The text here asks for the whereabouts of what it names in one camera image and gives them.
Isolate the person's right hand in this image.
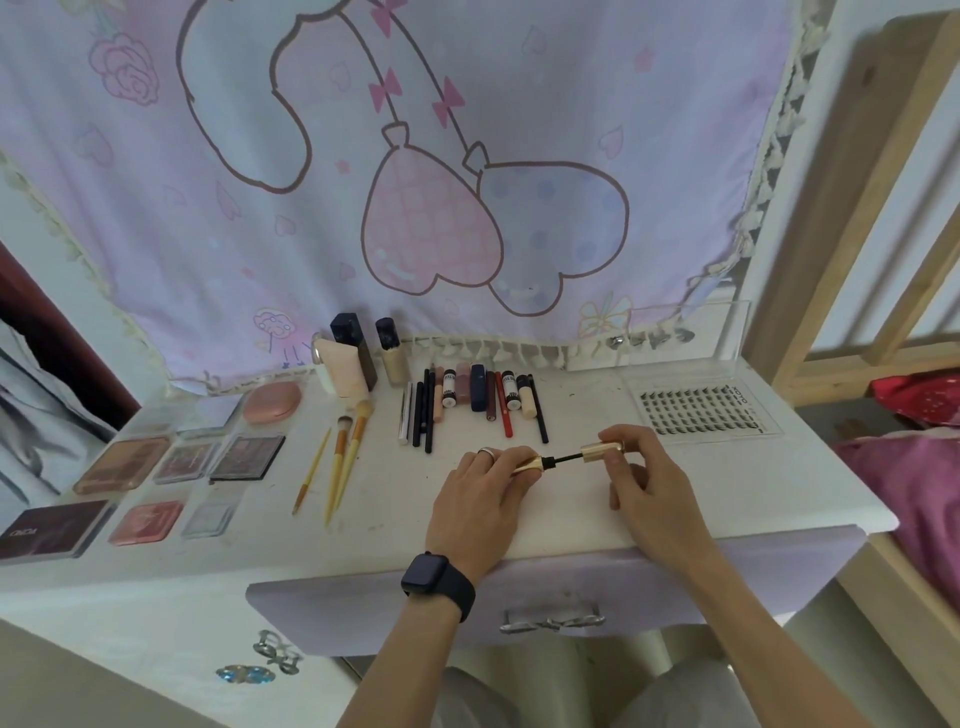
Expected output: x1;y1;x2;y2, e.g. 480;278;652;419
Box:
597;424;723;569

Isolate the person's left hand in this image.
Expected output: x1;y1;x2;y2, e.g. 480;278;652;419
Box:
424;444;542;583

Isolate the gold mascara wand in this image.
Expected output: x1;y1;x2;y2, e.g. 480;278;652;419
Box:
547;441;627;465

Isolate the person's right forearm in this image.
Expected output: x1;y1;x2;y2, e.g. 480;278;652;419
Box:
661;551;766;728

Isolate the person's left forearm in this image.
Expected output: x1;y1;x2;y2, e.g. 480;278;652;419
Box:
341;596;465;728

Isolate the black brow pencil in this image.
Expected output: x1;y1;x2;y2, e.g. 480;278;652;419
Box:
528;375;551;444

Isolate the false lash tray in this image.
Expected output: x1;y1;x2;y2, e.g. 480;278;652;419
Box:
637;384;771;437

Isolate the lilac desk drawer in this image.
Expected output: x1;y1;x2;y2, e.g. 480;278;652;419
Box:
246;524;869;655

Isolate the black smartwatch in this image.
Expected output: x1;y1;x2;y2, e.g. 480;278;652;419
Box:
400;552;477;624

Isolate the clear acrylic box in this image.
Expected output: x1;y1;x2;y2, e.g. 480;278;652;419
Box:
565;300;783;445

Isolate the yellow fluffy makeup brush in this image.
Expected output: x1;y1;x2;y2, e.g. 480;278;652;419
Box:
330;400;375;520

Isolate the round foundation bottle black cap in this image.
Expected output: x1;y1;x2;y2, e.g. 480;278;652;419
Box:
375;318;411;387

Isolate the thin yellow makeup brush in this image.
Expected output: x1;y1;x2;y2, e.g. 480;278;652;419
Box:
291;427;333;516

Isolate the beige squeeze tube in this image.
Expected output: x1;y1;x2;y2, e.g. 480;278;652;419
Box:
312;337;371;399

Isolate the black square foundation bottle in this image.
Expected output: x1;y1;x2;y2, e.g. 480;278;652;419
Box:
330;312;378;393

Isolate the person's right leg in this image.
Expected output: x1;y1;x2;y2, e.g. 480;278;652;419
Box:
613;658;753;728

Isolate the round pink compact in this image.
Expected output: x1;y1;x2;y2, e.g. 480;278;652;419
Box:
241;382;304;427

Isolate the dark eyeshadow palette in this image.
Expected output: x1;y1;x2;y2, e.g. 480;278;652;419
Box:
208;433;288;483

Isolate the silver bow knob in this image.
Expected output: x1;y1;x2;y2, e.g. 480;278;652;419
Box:
252;630;302;666

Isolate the pink bedding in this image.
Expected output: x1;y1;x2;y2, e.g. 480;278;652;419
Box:
831;426;960;610

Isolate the clear highlighter palette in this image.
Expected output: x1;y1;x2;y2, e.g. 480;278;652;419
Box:
180;498;240;540

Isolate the red patterned fabric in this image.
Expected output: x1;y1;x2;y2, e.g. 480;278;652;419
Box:
868;372;960;430

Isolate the clear lavender palette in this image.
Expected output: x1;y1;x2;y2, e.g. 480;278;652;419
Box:
177;395;243;439

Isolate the blue gem ornament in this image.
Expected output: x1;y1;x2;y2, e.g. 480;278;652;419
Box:
216;663;278;686

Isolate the small mauve eyeshadow palette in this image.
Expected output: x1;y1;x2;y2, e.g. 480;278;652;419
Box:
152;442;222;486

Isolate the lilac cartoon print curtain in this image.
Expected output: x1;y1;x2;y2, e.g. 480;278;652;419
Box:
0;0;838;396

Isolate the pink blush palette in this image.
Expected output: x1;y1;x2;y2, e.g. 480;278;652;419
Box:
108;501;186;547

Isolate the brown blush palette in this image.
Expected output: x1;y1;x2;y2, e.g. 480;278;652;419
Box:
72;437;173;497

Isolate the maroon makeup palette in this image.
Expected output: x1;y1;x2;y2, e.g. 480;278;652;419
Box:
0;499;118;563

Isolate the dark red wooden panel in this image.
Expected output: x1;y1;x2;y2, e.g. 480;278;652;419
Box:
0;240;144;438

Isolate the grey cloth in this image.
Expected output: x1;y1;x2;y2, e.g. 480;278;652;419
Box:
0;318;119;520

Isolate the silver bow drawer handle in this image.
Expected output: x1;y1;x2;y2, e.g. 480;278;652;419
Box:
498;610;608;636

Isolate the wooden bed frame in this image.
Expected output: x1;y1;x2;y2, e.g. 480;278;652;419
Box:
741;10;960;676

